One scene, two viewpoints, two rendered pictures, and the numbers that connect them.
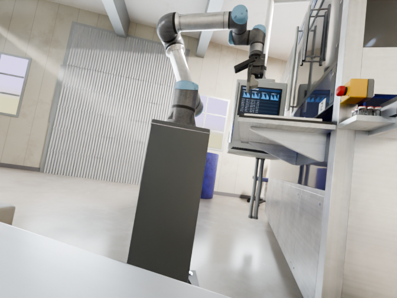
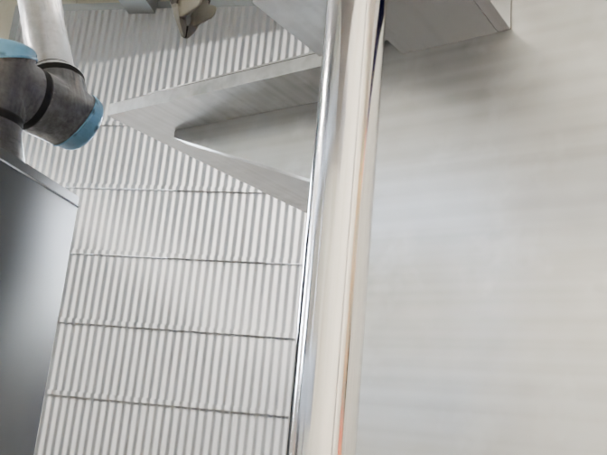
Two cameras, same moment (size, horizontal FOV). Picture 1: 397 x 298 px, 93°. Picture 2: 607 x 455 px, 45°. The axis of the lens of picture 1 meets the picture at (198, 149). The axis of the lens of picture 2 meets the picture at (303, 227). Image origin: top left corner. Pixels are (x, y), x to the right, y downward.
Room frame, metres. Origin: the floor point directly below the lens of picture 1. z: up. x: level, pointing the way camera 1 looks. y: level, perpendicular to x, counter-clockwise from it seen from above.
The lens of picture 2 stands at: (0.00, -0.83, 0.44)
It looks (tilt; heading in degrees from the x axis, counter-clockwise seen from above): 15 degrees up; 21
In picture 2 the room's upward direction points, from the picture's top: 5 degrees clockwise
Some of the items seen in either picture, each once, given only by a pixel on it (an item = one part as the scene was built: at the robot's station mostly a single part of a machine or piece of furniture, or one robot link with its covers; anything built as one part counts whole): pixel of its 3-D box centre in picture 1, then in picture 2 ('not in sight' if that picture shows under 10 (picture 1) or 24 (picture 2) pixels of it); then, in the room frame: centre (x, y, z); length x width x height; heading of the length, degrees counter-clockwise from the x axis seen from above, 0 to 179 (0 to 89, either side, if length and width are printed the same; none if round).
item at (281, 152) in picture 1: (270, 152); not in sight; (1.38, -0.54, 0.80); 0.34 x 0.03 x 0.13; 75
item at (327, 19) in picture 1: (327, 29); not in sight; (1.01, -0.63, 1.51); 0.43 x 0.01 x 0.59; 165
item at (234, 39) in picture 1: (238, 35); not in sight; (0.96, -0.13, 1.35); 0.11 x 0.11 x 0.08; 78
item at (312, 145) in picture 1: (284, 143); (261, 159); (0.90, -0.41, 0.80); 0.34 x 0.03 x 0.13; 75
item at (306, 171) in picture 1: (283, 166); not in sight; (1.76, -0.82, 0.73); 1.98 x 0.01 x 0.25; 165
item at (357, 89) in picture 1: (355, 91); not in sight; (0.69, -0.56, 1.00); 0.08 x 0.07 x 0.07; 75
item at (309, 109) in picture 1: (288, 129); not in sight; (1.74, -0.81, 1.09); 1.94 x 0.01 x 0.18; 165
